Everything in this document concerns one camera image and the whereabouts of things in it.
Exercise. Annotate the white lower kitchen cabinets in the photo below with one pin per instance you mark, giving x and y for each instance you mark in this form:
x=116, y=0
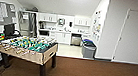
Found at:
x=61, y=36

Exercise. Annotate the stainless steel dishwasher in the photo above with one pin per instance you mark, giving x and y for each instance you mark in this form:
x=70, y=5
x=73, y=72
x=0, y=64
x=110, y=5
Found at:
x=75, y=40

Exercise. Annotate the black soap dispenser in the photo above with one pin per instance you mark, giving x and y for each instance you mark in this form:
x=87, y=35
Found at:
x=71, y=24

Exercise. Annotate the grey trash bin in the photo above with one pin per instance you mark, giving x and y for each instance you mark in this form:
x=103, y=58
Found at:
x=88, y=50

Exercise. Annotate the built-in black microwave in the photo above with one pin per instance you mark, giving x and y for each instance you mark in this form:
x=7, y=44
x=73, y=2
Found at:
x=43, y=32

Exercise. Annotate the black coffee machine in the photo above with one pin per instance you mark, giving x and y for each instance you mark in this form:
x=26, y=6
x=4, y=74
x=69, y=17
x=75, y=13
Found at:
x=41, y=25

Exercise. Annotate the foosball table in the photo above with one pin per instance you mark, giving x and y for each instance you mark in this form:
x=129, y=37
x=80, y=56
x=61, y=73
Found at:
x=30, y=48

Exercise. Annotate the stainless steel fridge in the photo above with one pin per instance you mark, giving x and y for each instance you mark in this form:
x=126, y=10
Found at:
x=28, y=23

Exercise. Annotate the black monitor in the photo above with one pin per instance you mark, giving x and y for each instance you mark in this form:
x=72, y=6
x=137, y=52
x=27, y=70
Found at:
x=9, y=29

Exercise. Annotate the white door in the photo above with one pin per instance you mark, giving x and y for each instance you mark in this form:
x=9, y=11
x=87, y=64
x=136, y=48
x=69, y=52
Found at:
x=135, y=37

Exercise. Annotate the colourful wall posters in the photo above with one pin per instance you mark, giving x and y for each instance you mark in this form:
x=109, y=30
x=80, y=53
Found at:
x=97, y=25

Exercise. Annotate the framed wall board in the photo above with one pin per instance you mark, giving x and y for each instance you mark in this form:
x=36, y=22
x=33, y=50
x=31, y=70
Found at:
x=0, y=12

